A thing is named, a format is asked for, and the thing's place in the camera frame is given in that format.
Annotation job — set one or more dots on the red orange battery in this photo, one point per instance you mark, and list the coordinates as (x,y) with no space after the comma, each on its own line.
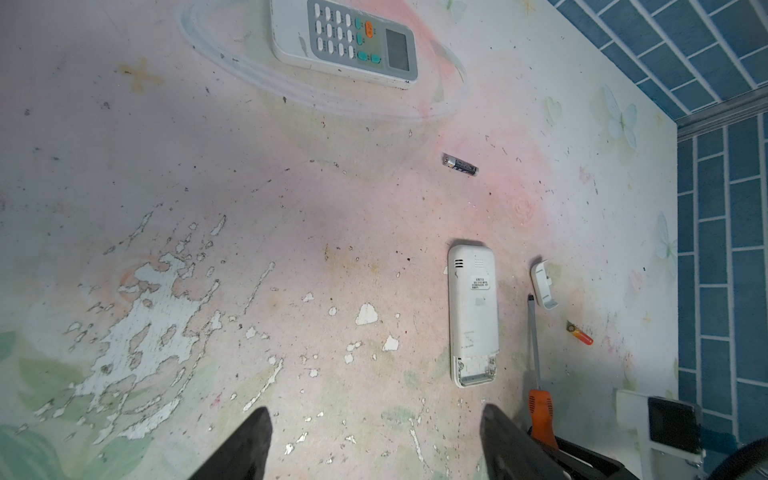
(579,334)

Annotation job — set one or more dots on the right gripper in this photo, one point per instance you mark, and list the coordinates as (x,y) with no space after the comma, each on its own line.
(581,463)

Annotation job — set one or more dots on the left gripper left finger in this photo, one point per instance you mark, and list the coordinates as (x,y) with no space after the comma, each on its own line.
(243,455)

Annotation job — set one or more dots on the black silver battery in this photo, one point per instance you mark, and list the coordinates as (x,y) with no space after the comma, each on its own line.
(459,165)

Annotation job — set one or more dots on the white remote control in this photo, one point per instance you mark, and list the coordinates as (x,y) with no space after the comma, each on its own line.
(335,39)
(473,314)

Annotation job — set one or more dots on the orange handled screwdriver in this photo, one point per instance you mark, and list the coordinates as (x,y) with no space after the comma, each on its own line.
(539,401)

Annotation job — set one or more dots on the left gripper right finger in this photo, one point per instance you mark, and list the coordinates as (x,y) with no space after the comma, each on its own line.
(510,453)

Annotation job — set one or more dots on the white battery cover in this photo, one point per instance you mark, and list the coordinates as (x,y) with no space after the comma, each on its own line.
(542,284)

